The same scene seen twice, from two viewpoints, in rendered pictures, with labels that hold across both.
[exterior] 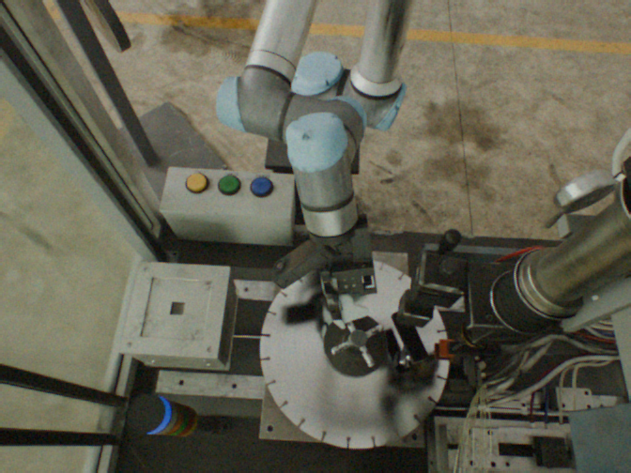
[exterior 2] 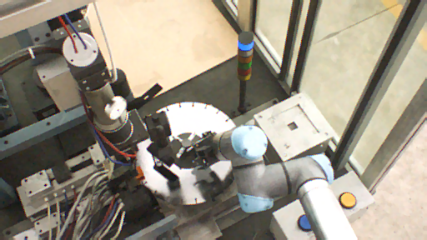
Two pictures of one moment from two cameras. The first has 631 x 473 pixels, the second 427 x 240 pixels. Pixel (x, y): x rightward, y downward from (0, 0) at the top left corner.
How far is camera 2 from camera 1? 0.96 m
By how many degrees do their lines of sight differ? 51
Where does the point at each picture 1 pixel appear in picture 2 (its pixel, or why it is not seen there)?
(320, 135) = (243, 130)
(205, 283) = (289, 145)
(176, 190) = (355, 188)
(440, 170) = not seen: outside the picture
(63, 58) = (410, 113)
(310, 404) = (193, 113)
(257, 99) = (303, 164)
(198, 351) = (264, 113)
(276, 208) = (285, 213)
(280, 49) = (312, 193)
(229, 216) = not seen: hidden behind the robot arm
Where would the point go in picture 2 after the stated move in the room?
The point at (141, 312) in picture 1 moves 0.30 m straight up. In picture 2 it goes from (308, 113) to (325, 58)
